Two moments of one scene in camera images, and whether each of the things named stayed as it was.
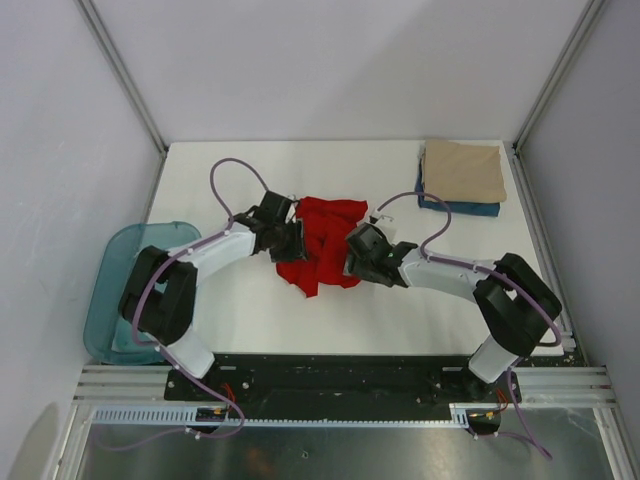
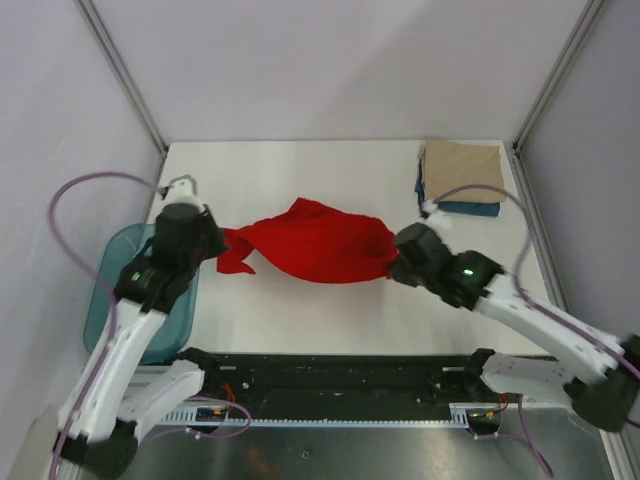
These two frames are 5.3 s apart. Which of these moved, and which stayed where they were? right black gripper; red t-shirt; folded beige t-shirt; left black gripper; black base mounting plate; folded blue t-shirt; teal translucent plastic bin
Moved: red t-shirt; right black gripper; left black gripper
Stayed: teal translucent plastic bin; folded beige t-shirt; black base mounting plate; folded blue t-shirt
